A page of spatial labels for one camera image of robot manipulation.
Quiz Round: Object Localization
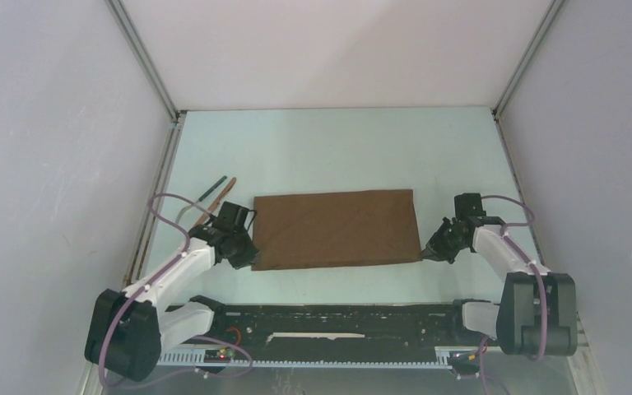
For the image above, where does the aluminium frame rail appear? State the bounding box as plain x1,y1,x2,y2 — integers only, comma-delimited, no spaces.
92,311,590,351

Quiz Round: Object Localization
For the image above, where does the brown cloth napkin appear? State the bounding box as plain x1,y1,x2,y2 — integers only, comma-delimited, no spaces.
253,189,421,271

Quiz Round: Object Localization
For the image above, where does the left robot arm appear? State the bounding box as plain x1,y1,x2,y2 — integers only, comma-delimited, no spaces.
84,202,259,382

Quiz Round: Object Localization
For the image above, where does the corner aluminium post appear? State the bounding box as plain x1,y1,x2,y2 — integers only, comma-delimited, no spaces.
493,0,567,119
105,0,180,123

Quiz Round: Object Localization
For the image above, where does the right corner aluminium post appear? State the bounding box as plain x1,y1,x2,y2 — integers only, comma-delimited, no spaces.
493,0,567,119

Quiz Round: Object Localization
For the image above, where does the fork with dark handle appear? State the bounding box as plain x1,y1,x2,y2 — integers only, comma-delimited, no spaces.
174,175,227,224

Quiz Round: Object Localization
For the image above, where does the left corner aluminium post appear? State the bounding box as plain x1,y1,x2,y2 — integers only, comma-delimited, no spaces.
105,0,180,123

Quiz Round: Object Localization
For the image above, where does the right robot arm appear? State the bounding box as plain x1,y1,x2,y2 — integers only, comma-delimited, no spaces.
421,193,578,360

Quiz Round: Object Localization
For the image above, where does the white toothed cable duct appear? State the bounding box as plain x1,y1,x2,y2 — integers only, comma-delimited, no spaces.
157,348,453,370

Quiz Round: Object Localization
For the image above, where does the brown wooden knife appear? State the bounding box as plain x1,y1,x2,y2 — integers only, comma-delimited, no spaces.
193,177,237,226

